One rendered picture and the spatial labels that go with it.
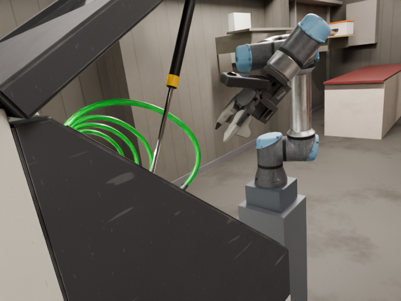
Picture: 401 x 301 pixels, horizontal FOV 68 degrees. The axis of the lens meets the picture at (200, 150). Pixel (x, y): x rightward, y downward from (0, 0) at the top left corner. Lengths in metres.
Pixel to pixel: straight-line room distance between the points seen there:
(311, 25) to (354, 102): 4.53
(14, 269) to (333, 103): 5.19
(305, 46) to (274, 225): 0.86
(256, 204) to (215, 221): 0.86
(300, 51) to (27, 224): 0.64
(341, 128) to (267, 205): 4.11
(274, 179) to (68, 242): 1.10
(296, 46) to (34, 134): 0.59
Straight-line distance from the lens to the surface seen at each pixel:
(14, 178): 0.37
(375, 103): 5.22
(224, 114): 0.81
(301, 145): 1.33
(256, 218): 1.44
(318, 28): 0.78
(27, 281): 0.41
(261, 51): 0.88
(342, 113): 5.36
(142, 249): 0.48
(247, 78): 0.74
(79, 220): 0.41
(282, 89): 0.80
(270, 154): 1.35
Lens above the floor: 1.49
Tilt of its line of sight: 17 degrees down
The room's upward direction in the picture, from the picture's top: 7 degrees counter-clockwise
